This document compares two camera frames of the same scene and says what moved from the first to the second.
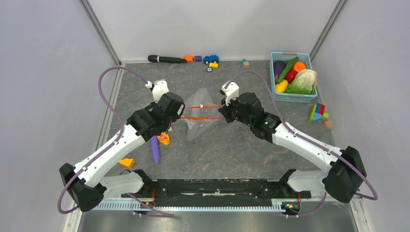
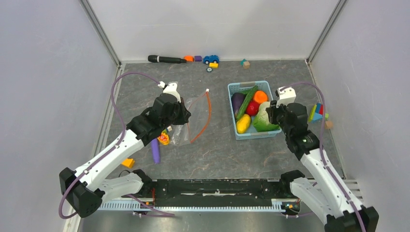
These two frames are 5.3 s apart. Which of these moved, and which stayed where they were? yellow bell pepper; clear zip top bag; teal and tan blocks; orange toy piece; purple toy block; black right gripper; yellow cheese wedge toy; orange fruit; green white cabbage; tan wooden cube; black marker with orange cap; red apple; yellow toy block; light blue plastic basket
Moved: yellow bell pepper; light blue plastic basket; clear zip top bag; green white cabbage; black right gripper; red apple; orange fruit
Stayed: orange toy piece; purple toy block; tan wooden cube; yellow toy block; teal and tan blocks; yellow cheese wedge toy; black marker with orange cap
